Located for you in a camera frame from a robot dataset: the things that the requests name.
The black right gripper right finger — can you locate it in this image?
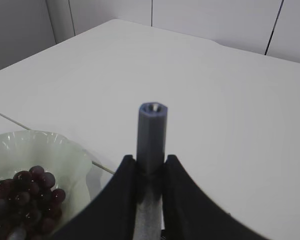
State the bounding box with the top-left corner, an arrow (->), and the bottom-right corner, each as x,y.
162,155 -> 264,240

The green wavy plate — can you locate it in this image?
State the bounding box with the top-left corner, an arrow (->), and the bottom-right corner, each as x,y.
0,130 -> 92,240

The purple grape bunch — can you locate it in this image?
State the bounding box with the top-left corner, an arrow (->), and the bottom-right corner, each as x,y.
0,165 -> 67,240

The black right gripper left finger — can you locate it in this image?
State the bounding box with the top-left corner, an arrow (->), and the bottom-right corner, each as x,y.
51,155 -> 137,240

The silver glitter pen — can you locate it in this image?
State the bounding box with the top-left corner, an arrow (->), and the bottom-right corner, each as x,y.
133,102 -> 168,240

